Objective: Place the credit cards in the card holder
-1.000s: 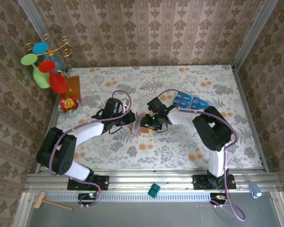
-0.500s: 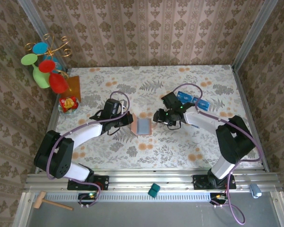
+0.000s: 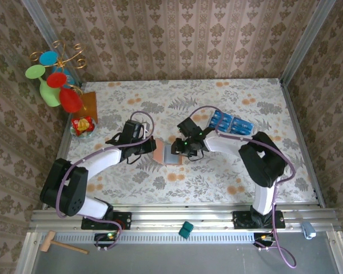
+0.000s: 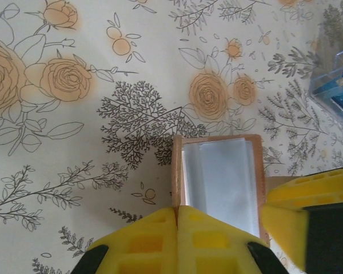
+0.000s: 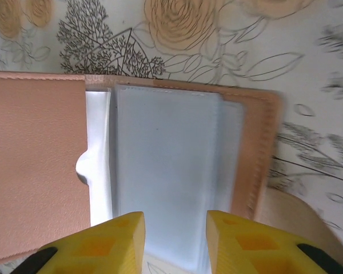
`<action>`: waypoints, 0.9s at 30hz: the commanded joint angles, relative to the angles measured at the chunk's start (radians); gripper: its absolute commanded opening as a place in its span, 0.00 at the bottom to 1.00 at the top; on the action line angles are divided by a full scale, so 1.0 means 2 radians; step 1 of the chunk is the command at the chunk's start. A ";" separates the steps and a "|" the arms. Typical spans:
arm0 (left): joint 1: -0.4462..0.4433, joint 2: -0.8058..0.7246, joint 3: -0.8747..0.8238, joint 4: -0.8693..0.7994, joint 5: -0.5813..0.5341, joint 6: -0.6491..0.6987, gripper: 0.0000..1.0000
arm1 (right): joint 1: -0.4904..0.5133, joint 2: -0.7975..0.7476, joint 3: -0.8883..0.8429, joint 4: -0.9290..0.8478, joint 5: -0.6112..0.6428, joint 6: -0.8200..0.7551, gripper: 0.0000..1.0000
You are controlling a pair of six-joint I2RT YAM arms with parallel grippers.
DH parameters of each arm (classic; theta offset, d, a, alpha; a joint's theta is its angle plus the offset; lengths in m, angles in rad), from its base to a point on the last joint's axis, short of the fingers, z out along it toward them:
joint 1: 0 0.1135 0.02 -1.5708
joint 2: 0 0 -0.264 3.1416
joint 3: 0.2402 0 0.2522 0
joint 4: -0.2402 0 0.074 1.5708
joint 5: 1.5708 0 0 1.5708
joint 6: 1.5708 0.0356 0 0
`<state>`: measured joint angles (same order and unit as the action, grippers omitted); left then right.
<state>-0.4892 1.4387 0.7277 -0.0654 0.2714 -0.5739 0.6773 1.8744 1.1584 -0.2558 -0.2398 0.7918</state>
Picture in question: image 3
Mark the small brown box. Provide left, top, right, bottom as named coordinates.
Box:
left=153, top=138, right=184, bottom=167

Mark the clear acrylic card stand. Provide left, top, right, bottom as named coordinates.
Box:
left=208, top=109, right=255, bottom=137

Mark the blue credit card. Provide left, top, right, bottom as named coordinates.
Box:
left=232, top=117, right=254, bottom=132
left=213, top=110, right=234, bottom=124
left=210, top=118, right=231, bottom=131
left=230, top=125, right=251, bottom=136

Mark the red snack packet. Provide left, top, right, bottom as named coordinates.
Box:
left=71, top=115, right=94, bottom=135

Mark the clear glass bowl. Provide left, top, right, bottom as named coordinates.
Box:
left=70, top=118, right=97, bottom=140

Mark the brown wooden board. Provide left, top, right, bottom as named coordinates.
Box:
left=79, top=91, right=99, bottom=124

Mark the red plastic wine glass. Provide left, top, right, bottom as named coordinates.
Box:
left=46, top=72, right=83, bottom=114

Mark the small teal box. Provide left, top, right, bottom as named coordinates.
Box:
left=178, top=221, right=194, bottom=240

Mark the small black controller board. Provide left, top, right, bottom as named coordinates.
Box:
left=94, top=232, right=121, bottom=248
left=253, top=232, right=278, bottom=248

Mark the green plastic wine glass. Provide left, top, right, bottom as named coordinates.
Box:
left=25, top=64, right=61, bottom=108

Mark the blue plastic wine glass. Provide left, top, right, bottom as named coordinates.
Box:
left=39, top=51, right=75, bottom=86

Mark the wooden mallet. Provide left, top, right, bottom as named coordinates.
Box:
left=39, top=231, right=90, bottom=255

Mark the light blue plastic clip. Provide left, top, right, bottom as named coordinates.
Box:
left=301, top=221, right=317, bottom=239

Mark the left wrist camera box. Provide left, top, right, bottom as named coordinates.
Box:
left=122, top=119, right=150, bottom=141

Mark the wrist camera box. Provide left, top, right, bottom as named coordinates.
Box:
left=122, top=119, right=150, bottom=141
left=177, top=116, right=203, bottom=138

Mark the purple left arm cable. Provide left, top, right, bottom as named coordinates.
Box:
left=57, top=111, right=155, bottom=252

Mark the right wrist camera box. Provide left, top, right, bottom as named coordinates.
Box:
left=177, top=116, right=203, bottom=138

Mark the aluminium table side rail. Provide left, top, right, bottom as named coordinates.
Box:
left=41, top=82, right=85, bottom=211

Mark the aluminium rail beam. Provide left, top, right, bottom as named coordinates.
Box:
left=28, top=208, right=342, bottom=232

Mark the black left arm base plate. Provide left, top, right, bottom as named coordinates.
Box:
left=81, top=211, right=132, bottom=231

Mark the grey slotted cable duct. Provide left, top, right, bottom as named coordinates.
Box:
left=41, top=230, right=257, bottom=245

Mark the gold wire glass rack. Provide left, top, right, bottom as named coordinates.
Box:
left=29, top=39, right=89, bottom=111

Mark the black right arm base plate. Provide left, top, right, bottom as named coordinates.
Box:
left=233, top=210, right=286, bottom=229

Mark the aluminium corner post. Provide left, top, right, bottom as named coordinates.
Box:
left=279, top=0, right=338, bottom=86
left=20, top=0, right=82, bottom=88

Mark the aluminium frame bar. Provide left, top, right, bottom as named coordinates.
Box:
left=15, top=232, right=42, bottom=274
left=327, top=231, right=343, bottom=274

